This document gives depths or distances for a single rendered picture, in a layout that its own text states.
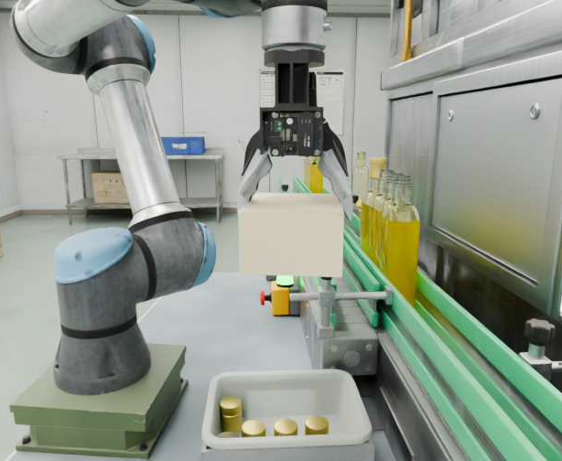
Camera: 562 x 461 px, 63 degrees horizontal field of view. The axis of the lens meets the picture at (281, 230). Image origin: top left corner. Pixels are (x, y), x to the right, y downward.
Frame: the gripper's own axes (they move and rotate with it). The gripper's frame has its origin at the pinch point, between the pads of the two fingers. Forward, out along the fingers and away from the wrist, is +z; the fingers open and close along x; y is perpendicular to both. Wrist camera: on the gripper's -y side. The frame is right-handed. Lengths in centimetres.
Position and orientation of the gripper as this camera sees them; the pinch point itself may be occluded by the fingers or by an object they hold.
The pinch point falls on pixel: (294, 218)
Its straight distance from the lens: 60.5
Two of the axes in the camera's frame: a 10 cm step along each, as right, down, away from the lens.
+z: 0.0, 9.7, 2.2
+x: 10.0, 0.2, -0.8
